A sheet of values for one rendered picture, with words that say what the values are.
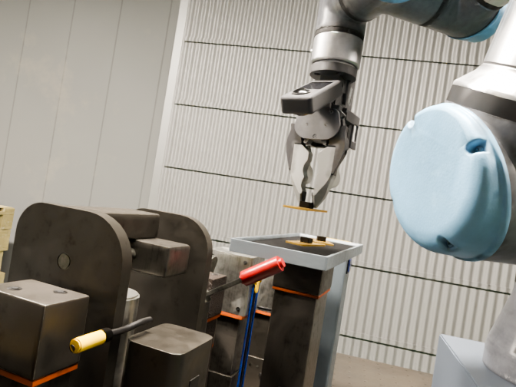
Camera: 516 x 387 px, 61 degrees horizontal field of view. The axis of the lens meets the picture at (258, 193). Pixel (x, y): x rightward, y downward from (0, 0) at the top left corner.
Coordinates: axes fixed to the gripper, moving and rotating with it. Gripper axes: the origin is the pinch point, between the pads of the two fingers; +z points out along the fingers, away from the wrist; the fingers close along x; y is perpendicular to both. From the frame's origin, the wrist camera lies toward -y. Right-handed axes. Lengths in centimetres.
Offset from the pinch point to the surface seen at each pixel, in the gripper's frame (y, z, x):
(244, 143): 191, -34, 143
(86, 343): -36.1, 14.6, -0.3
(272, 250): -7.8, 7.9, 0.3
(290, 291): 5.5, 15.3, 2.9
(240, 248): -8.6, 8.4, 4.7
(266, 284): 39, 22, 26
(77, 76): 149, -69, 276
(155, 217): -20.3, 5.6, 10.0
